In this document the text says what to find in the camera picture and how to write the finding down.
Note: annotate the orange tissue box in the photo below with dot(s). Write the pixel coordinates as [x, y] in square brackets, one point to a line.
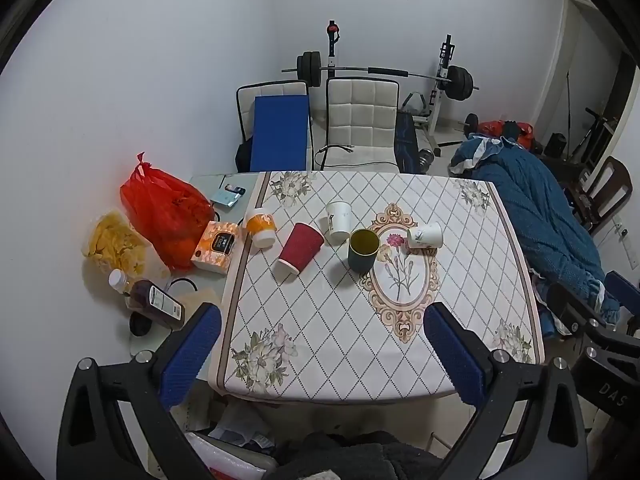
[215, 250]

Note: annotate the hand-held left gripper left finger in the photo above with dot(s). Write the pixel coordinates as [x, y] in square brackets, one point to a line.
[192, 355]

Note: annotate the metal dumbbell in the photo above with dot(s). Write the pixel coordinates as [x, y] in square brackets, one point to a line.
[426, 160]

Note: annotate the blue mat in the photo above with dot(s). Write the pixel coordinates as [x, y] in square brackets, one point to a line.
[277, 135]

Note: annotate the dark wooden chair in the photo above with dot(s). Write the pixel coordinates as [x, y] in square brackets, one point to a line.
[618, 180]

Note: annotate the tall white paper cup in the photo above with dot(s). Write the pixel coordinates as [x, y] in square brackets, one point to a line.
[339, 222]

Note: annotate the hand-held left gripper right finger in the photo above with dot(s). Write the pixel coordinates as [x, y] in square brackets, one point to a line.
[455, 360]

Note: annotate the black scooter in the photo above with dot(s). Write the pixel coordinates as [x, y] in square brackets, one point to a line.
[595, 130]

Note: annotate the white padded chair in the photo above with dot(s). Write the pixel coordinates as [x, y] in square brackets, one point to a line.
[361, 115]
[270, 88]

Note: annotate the light blue packet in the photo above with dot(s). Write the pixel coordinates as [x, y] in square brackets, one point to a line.
[227, 196]

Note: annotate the red plastic bag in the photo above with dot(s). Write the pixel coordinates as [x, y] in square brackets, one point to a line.
[160, 210]

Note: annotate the blue knitted sweater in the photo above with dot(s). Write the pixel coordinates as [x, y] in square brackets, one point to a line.
[530, 210]

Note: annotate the dark liquid bottle white cap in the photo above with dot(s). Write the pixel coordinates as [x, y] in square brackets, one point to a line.
[150, 300]

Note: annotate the dark green cup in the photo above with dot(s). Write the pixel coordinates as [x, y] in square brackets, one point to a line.
[361, 261]

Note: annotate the red paper cup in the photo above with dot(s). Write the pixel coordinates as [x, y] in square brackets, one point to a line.
[298, 249]

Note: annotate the floral diamond-pattern tablecloth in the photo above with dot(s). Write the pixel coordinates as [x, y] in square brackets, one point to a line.
[325, 310]

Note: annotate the orange and white cup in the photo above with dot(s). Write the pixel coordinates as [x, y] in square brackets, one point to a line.
[260, 226]

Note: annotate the white barbell rack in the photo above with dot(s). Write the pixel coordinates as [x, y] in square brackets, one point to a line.
[442, 105]

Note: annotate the black speaker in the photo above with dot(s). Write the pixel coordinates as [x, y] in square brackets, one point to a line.
[556, 145]

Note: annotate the black barbell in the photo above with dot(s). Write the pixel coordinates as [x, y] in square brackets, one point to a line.
[400, 74]

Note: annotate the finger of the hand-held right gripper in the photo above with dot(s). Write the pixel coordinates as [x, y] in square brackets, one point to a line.
[624, 292]
[575, 307]

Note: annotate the white cup with leaf print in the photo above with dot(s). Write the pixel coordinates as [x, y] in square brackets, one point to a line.
[426, 236]

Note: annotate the clear bag of yellow chips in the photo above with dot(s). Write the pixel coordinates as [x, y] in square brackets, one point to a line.
[112, 245]

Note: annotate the person's dark fleece clothing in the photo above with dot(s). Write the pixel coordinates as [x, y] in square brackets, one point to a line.
[360, 457]

